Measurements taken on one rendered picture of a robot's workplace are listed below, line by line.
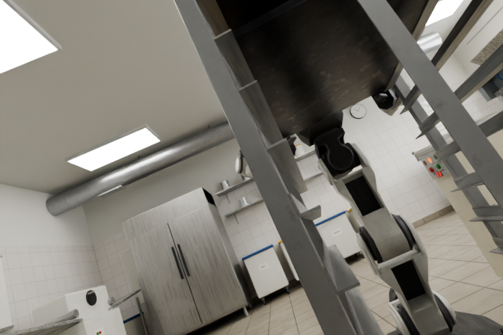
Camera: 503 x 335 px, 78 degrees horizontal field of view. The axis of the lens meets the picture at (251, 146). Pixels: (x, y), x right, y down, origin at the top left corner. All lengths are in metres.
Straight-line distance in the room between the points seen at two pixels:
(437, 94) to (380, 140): 6.11
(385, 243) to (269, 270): 4.11
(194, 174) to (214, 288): 2.22
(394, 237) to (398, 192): 5.15
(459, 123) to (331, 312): 0.25
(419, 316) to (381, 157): 5.18
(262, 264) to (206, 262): 0.88
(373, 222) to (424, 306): 0.35
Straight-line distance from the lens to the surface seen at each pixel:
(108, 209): 6.75
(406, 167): 6.55
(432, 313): 1.43
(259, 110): 0.50
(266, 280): 5.27
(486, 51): 2.66
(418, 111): 1.08
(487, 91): 2.77
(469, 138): 0.43
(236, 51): 0.51
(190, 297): 5.20
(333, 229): 5.33
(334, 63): 0.73
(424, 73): 0.44
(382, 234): 1.25
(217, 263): 5.07
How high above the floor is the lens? 0.75
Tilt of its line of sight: 17 degrees up
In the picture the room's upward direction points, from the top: 25 degrees counter-clockwise
